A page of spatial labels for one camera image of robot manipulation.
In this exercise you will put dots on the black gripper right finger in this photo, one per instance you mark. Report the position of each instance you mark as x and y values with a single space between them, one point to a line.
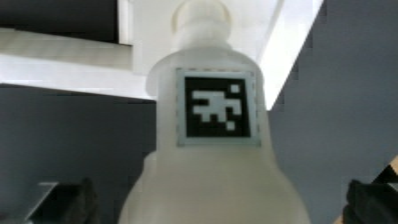
371 199

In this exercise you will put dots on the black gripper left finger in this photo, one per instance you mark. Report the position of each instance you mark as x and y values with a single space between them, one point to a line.
64 204

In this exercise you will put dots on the white lamp bulb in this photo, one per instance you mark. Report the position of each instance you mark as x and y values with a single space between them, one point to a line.
211 182

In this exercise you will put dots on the white lamp base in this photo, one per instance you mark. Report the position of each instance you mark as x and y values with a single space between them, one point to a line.
69 64

